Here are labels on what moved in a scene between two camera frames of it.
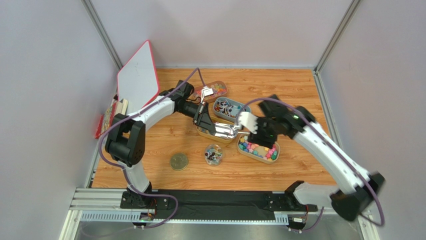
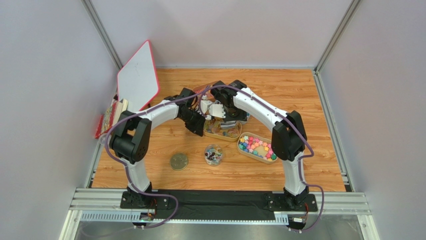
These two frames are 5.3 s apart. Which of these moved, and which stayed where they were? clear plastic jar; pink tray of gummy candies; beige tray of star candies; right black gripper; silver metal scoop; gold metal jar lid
Moved: right black gripper; silver metal scoop
Stayed: beige tray of star candies; pink tray of gummy candies; clear plastic jar; gold metal jar lid
